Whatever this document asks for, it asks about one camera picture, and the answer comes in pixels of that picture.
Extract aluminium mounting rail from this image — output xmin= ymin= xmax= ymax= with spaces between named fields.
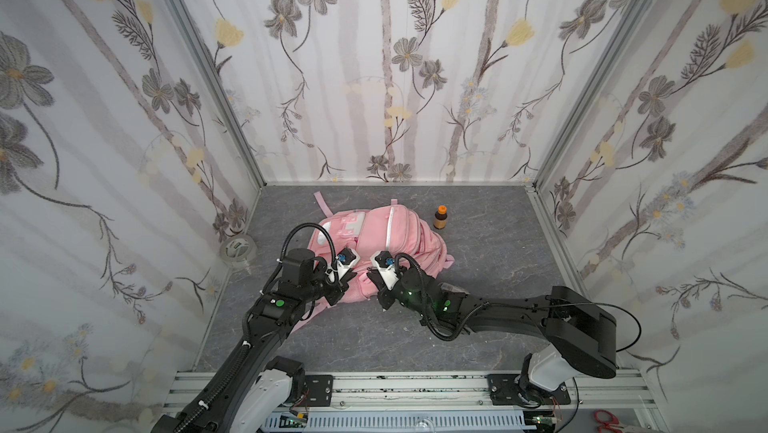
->
xmin=163 ymin=368 xmax=668 ymax=432

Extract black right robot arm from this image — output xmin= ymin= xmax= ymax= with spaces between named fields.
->
xmin=367 ymin=251 xmax=621 ymax=409

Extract pink student backpack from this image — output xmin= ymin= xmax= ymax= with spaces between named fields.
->
xmin=275 ymin=192 xmax=454 ymax=330

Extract red scissors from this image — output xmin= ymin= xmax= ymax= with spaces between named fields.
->
xmin=593 ymin=409 xmax=623 ymax=433

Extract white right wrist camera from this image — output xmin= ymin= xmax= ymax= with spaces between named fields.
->
xmin=368 ymin=251 xmax=399 ymax=290

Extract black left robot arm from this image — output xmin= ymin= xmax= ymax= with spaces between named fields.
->
xmin=152 ymin=223 xmax=356 ymax=432

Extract clear tape roll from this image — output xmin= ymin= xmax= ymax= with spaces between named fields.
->
xmin=219 ymin=233 xmax=258 ymax=270

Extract small brown orange-capped bottle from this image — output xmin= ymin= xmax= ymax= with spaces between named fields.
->
xmin=433 ymin=205 xmax=448 ymax=230

